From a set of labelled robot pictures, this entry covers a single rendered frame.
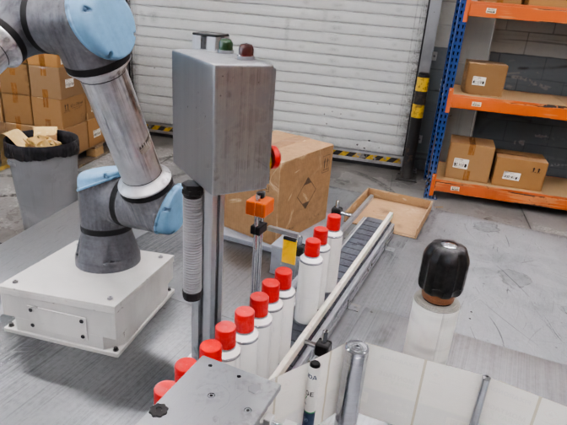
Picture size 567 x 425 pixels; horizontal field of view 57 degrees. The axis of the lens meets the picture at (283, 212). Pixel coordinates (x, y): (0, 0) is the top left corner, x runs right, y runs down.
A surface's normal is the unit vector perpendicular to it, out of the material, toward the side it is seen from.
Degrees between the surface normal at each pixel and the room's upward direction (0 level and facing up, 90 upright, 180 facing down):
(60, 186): 98
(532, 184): 90
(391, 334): 0
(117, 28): 80
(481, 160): 90
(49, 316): 90
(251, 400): 0
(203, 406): 0
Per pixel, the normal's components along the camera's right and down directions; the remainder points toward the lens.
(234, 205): -0.58, 0.28
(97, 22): 0.91, 0.07
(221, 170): 0.50, 0.37
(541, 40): -0.24, 0.37
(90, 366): 0.07, -0.92
